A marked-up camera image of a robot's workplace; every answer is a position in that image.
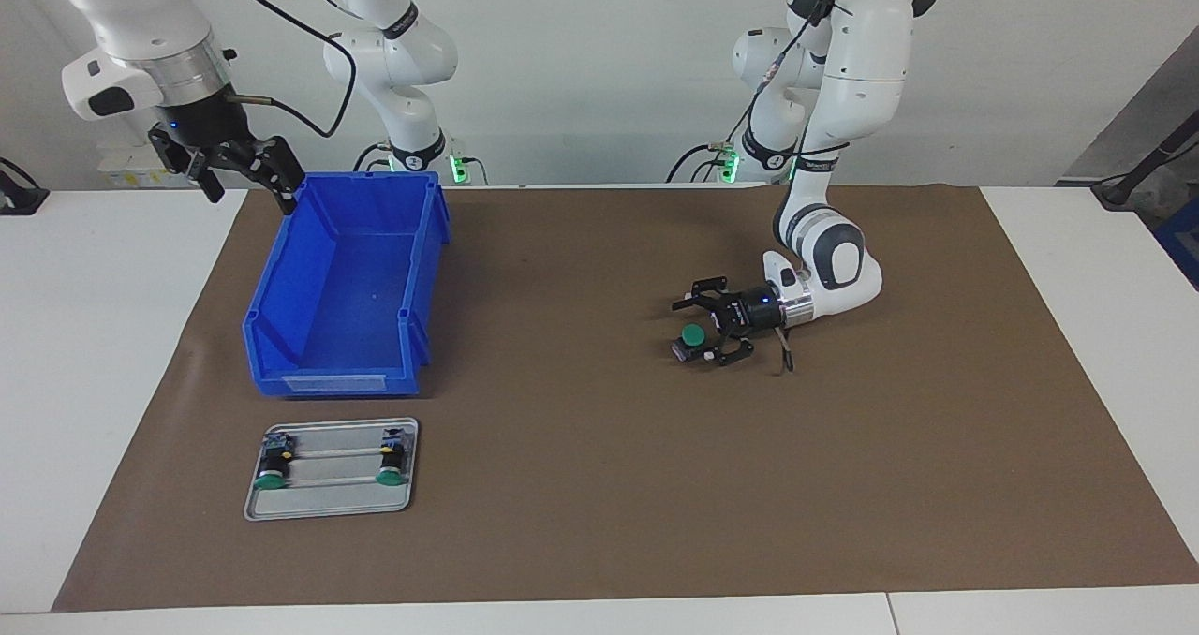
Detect silver metal tray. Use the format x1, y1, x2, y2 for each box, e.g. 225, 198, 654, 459
244, 417, 420, 523

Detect black clamp mount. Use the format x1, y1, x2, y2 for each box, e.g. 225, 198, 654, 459
0, 157, 50, 216

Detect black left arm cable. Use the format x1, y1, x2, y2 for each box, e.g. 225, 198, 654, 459
745, 0, 849, 374

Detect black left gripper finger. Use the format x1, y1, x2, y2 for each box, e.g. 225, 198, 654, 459
672, 277, 741, 322
703, 328, 756, 366

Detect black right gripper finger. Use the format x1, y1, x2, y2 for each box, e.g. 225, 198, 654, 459
148, 127, 226, 203
220, 136, 306, 216

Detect blue crate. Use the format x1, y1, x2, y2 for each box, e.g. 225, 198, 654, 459
1154, 195, 1199, 291

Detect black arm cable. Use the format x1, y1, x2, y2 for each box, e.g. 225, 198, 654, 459
225, 0, 359, 140
745, 0, 849, 374

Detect green push button switch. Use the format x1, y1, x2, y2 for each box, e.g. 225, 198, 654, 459
671, 324, 713, 362
376, 429, 414, 486
253, 434, 297, 491

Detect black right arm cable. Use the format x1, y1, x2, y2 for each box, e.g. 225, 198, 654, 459
225, 0, 359, 140

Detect black tripod pole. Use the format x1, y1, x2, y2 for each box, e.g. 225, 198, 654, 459
1091, 109, 1199, 211

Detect brown table mat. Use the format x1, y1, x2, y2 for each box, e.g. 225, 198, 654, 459
52, 184, 1199, 613

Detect blue plastic storage bin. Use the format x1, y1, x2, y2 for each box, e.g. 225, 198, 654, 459
243, 170, 451, 399

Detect white labelled box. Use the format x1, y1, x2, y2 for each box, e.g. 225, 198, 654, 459
96, 141, 226, 189

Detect white connector with green light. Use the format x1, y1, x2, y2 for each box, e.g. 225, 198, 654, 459
446, 135, 488, 186
707, 140, 743, 185

